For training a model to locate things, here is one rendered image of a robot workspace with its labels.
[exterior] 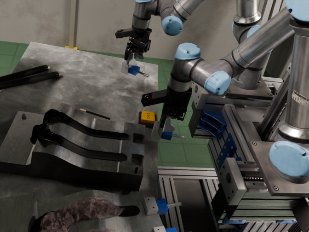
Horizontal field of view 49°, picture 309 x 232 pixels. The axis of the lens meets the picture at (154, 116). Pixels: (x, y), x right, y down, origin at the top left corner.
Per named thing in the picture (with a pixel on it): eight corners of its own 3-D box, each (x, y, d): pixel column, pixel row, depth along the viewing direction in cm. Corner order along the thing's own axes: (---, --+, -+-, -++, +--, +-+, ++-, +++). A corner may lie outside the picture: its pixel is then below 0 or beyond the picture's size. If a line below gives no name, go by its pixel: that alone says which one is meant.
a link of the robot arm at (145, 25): (129, 15, 139) (138, 10, 145) (128, 26, 141) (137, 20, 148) (145, 22, 137) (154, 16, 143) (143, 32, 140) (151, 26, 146)
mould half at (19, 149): (141, 140, 141) (147, 116, 133) (138, 191, 122) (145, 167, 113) (19, 121, 135) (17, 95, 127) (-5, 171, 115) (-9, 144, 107)
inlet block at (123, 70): (149, 78, 159) (151, 69, 156) (144, 83, 155) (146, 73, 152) (125, 67, 162) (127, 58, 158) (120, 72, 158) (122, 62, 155)
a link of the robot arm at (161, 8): (180, 26, 137) (154, 22, 135) (177, 15, 145) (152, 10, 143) (185, 8, 132) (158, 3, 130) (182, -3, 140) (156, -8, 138)
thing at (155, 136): (184, 138, 132) (188, 128, 129) (183, 147, 129) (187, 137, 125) (151, 130, 132) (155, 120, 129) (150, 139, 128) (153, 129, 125)
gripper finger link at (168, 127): (171, 142, 123) (178, 120, 119) (156, 138, 123) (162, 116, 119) (172, 138, 126) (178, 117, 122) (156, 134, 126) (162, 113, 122)
